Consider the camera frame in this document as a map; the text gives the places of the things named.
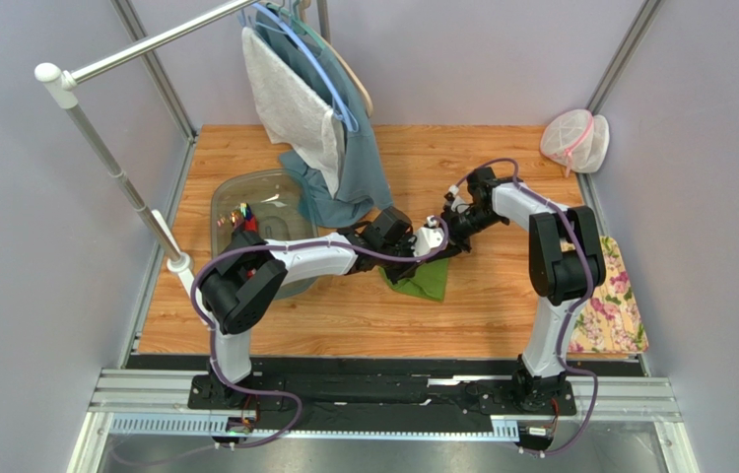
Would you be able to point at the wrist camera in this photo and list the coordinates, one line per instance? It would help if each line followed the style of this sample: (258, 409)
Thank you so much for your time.
(453, 201)
(430, 238)

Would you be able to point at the clear plastic container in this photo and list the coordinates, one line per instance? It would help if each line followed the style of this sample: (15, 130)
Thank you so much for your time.
(276, 198)

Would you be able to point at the iridescent utensil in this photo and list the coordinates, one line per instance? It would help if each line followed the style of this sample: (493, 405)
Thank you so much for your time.
(235, 217)

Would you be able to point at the floral tray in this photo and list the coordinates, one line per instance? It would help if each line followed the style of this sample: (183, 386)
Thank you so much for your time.
(610, 324)

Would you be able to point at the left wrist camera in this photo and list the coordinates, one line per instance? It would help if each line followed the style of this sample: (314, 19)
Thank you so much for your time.
(430, 238)

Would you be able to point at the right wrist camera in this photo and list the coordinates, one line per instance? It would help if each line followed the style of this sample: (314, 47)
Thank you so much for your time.
(453, 201)

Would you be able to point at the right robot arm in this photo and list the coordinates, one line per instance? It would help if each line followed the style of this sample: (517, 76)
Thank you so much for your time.
(565, 266)

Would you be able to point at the blue-grey hanging shirt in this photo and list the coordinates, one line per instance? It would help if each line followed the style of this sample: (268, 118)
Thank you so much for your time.
(363, 183)

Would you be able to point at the wooden clothes hanger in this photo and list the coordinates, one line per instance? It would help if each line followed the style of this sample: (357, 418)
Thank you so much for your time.
(323, 31)

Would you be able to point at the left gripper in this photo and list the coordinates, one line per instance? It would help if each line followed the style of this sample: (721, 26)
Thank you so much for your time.
(406, 273)

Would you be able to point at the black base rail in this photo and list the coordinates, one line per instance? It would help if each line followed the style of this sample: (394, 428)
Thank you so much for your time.
(371, 395)

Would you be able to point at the green clothes hanger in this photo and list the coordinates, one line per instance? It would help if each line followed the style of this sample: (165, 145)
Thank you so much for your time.
(293, 13)

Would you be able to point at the grey hanging towel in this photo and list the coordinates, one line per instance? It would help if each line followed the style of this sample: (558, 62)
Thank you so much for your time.
(291, 111)

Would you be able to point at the white mesh laundry bag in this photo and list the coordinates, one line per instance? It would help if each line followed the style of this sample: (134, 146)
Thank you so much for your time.
(577, 140)

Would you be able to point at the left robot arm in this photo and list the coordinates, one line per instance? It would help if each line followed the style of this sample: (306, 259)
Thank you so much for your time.
(232, 292)

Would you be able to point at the metal clothes rack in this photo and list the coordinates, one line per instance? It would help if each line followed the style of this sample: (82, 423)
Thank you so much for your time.
(61, 84)

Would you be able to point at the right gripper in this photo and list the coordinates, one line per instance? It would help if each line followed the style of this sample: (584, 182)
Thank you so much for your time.
(451, 232)

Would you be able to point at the red handled utensil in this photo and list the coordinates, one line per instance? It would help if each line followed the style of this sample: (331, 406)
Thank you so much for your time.
(250, 225)

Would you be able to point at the green paper napkin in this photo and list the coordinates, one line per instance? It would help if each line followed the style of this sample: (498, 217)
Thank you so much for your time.
(428, 283)

